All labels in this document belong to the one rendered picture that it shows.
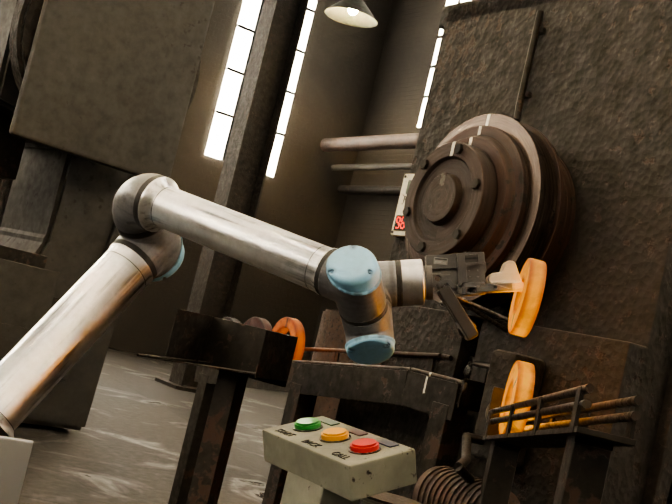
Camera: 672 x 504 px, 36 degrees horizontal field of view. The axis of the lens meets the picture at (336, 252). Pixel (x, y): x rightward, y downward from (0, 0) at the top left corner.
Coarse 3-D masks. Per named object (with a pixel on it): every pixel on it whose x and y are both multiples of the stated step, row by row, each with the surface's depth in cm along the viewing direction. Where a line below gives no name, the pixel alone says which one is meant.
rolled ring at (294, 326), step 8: (280, 320) 311; (288, 320) 307; (296, 320) 306; (280, 328) 310; (288, 328) 305; (296, 328) 302; (296, 336) 300; (304, 336) 302; (296, 344) 300; (304, 344) 301; (296, 352) 299
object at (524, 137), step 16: (464, 128) 257; (512, 128) 243; (528, 144) 237; (544, 144) 241; (528, 160) 235; (544, 160) 236; (544, 176) 233; (544, 192) 232; (528, 208) 232; (544, 208) 232; (528, 224) 230; (544, 224) 232; (528, 240) 230; (544, 240) 233; (512, 256) 232; (528, 256) 233; (496, 272) 235; (480, 304) 246
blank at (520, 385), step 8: (512, 368) 205; (520, 368) 197; (528, 368) 198; (512, 376) 203; (520, 376) 196; (528, 376) 196; (512, 384) 203; (520, 384) 195; (528, 384) 195; (504, 392) 208; (512, 392) 198; (520, 392) 194; (528, 392) 194; (504, 400) 206; (512, 400) 196; (520, 400) 194; (528, 408) 194; (504, 424) 199; (512, 424) 195; (520, 424) 195; (504, 432) 197; (512, 432) 196
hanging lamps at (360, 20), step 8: (344, 0) 1163; (352, 0) 1161; (360, 0) 1167; (328, 8) 1172; (336, 8) 1186; (344, 8) 1191; (352, 8) 1147; (360, 8) 1153; (368, 8) 1170; (328, 16) 1193; (336, 16) 1197; (344, 16) 1199; (352, 16) 1199; (360, 16) 1195; (368, 16) 1187; (352, 24) 1205; (360, 24) 1202; (368, 24) 1195; (376, 24) 1180
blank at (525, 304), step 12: (528, 264) 201; (540, 264) 199; (528, 276) 197; (540, 276) 196; (528, 288) 195; (540, 288) 195; (516, 300) 206; (528, 300) 195; (540, 300) 195; (516, 312) 200; (528, 312) 195; (516, 324) 197; (528, 324) 197
